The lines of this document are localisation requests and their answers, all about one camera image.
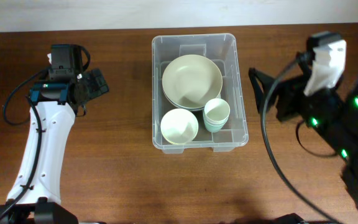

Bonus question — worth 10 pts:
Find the cream plastic cup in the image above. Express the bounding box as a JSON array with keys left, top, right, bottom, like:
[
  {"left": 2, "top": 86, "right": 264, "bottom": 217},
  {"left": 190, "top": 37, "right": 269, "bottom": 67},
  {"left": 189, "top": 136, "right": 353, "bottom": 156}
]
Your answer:
[{"left": 203, "top": 98, "right": 231, "bottom": 124}]

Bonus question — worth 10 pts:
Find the mint green plastic cup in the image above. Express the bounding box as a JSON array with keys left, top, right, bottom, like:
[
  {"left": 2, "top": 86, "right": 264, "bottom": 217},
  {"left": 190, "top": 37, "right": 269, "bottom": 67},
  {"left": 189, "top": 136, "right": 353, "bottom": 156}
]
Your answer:
[{"left": 204, "top": 120, "right": 226, "bottom": 133}]

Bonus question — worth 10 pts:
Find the beige plate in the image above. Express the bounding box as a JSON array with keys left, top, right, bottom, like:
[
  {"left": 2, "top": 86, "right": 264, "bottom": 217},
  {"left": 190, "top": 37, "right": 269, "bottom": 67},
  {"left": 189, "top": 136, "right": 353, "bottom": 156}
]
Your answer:
[{"left": 162, "top": 55, "right": 223, "bottom": 108}]

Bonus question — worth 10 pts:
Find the dark blue plate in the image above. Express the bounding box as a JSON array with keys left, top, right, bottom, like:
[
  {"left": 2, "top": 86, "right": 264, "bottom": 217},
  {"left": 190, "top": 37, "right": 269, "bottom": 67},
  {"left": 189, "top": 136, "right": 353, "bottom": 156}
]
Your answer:
[{"left": 163, "top": 92, "right": 204, "bottom": 111}]

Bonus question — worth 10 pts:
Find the white bowl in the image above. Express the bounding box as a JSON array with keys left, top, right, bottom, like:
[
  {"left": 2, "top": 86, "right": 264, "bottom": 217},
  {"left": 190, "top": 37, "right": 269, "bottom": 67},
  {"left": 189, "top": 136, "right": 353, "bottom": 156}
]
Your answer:
[{"left": 160, "top": 108, "right": 199, "bottom": 144}]

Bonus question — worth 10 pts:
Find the translucent grey plastic cup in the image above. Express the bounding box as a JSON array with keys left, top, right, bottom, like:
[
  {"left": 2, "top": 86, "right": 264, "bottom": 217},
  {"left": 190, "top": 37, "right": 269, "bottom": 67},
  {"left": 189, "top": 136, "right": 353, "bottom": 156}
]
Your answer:
[{"left": 203, "top": 114, "right": 228, "bottom": 128}]

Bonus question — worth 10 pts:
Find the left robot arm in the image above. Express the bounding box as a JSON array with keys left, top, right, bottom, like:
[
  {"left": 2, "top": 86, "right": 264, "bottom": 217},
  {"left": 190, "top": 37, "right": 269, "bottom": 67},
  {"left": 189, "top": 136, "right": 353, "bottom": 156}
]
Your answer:
[{"left": 0, "top": 44, "right": 109, "bottom": 223}]

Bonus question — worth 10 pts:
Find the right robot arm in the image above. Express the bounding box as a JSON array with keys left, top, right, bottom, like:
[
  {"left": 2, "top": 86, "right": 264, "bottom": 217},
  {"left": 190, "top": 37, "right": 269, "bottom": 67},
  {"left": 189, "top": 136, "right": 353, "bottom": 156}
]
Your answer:
[{"left": 249, "top": 31, "right": 358, "bottom": 223}]

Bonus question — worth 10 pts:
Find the clear plastic storage bin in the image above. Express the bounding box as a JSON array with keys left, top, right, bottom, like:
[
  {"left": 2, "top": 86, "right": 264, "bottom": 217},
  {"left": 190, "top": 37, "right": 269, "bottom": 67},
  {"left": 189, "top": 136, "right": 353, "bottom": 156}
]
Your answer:
[{"left": 152, "top": 33, "right": 249, "bottom": 154}]

